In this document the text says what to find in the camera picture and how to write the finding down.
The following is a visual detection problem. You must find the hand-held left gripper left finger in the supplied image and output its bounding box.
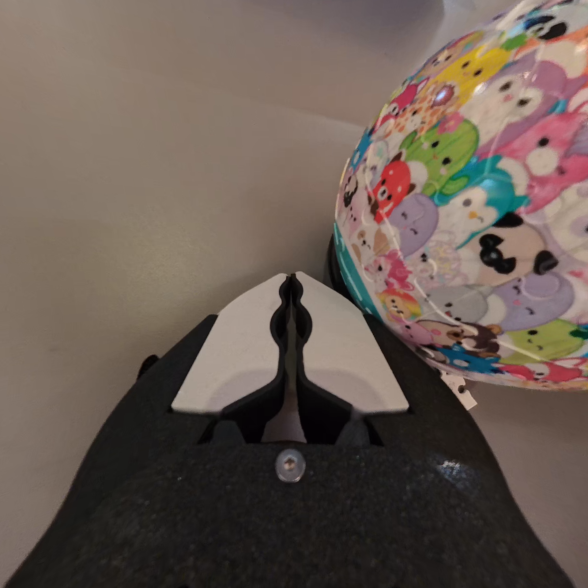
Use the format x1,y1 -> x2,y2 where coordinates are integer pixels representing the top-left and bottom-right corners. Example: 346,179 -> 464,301
171,272 -> 295,445

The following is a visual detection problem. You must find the colourful puzzle ball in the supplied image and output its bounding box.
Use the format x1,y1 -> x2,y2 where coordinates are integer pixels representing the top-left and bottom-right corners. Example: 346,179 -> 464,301
333,0 -> 588,391

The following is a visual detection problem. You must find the white puzzle piece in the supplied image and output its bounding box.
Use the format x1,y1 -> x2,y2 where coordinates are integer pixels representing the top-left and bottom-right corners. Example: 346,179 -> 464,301
440,370 -> 476,410

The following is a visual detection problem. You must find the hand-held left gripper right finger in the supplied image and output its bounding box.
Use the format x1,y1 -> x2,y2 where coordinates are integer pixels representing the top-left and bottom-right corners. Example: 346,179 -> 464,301
290,271 -> 410,445

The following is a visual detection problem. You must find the black ball stand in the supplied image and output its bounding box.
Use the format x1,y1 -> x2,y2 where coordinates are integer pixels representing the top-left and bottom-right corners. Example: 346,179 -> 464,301
325,232 -> 356,301

